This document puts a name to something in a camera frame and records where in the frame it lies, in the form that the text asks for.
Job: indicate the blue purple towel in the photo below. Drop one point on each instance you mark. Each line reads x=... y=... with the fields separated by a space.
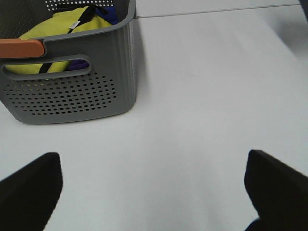
x=112 y=18

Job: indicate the grey perforated plastic basket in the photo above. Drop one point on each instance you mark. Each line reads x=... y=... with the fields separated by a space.
x=107 y=87

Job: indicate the yellow-green towel with black trim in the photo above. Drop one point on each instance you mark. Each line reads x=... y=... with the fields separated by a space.
x=66 y=19

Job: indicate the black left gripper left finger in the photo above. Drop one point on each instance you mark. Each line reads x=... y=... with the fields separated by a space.
x=29 y=196

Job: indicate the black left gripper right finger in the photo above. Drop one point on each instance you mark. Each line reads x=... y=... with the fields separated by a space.
x=278 y=193

